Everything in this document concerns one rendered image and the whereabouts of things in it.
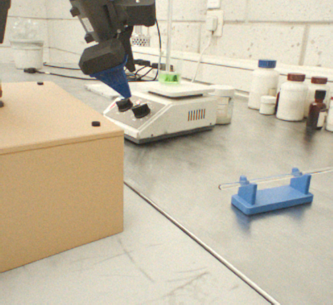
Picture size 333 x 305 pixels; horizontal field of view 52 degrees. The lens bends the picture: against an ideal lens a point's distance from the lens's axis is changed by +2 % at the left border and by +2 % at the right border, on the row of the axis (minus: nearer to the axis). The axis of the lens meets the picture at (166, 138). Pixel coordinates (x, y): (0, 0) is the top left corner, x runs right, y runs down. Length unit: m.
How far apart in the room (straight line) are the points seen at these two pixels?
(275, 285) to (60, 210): 0.19
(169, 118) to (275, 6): 0.61
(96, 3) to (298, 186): 0.36
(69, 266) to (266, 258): 0.17
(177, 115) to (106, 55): 0.21
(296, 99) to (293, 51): 0.26
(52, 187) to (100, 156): 0.05
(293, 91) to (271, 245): 0.54
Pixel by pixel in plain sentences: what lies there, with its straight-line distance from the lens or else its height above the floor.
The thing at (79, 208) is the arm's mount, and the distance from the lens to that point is 0.32.
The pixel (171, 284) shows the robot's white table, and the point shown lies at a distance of 0.30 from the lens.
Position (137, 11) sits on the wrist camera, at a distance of 0.51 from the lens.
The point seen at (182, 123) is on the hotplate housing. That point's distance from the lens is 0.64.
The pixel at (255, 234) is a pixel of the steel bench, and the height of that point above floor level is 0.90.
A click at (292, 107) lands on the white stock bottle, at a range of 0.85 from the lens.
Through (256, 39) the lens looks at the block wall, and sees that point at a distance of 1.16.
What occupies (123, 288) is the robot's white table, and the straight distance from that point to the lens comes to 0.29.
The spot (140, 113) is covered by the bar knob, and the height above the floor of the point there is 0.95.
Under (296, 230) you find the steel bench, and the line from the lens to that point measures 0.39.
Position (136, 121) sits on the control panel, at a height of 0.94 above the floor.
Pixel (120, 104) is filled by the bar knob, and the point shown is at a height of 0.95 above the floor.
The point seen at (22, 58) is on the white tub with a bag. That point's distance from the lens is 1.61.
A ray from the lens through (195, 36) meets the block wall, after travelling 1.38.
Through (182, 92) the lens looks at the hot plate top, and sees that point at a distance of 0.63.
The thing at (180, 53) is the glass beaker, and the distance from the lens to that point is 0.69.
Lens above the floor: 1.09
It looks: 18 degrees down
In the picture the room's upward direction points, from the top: 3 degrees clockwise
